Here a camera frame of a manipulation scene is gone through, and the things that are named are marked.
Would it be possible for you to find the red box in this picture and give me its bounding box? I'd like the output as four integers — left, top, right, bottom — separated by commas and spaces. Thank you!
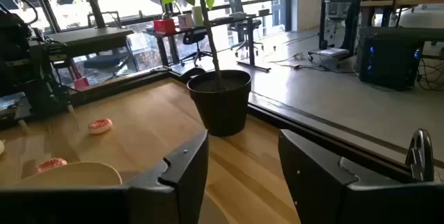
153, 19, 177, 34

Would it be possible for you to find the green plant in black pot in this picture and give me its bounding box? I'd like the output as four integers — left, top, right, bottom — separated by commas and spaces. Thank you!
133, 0, 253, 137

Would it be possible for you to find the white floor box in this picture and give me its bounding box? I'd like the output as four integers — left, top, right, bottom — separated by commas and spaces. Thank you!
307, 47, 350, 62

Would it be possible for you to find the wooden top desk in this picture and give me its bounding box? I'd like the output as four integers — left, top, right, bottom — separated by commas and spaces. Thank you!
359, 0, 444, 28

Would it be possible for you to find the black table frame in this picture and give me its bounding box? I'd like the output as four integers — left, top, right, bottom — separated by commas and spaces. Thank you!
0, 67, 444, 184

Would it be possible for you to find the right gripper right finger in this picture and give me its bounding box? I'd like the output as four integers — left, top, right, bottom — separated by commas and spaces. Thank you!
278, 129, 358, 224

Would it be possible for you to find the small orange donut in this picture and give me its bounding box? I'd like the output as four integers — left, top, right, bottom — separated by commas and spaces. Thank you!
33, 157, 68, 174

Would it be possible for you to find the black computer tower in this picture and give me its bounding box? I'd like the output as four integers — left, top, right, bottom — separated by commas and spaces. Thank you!
357, 26, 425, 92

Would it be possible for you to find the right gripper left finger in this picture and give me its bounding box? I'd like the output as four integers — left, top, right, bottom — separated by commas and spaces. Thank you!
128, 130, 210, 224

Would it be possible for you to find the pale green cylinder container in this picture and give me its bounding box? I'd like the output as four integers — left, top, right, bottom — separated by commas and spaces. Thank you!
191, 6, 205, 28

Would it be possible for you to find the black office desk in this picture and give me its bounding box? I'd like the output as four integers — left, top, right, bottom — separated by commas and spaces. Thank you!
142, 12, 273, 73

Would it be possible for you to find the small pink donut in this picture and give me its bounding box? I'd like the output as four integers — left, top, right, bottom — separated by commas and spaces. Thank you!
87, 118, 114, 135

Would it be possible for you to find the dark grey desk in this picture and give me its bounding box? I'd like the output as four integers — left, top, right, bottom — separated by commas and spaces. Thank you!
29, 28, 135, 79

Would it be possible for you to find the beige plate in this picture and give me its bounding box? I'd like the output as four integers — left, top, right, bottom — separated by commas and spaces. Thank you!
16, 161, 123, 187

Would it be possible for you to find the small red object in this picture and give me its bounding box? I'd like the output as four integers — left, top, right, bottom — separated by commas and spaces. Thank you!
73, 76, 90, 90

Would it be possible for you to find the black office chair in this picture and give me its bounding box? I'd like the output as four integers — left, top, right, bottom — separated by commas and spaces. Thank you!
180, 29, 213, 67

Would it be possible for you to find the grey office chair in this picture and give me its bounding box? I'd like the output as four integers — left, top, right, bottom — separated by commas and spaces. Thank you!
225, 0, 265, 58

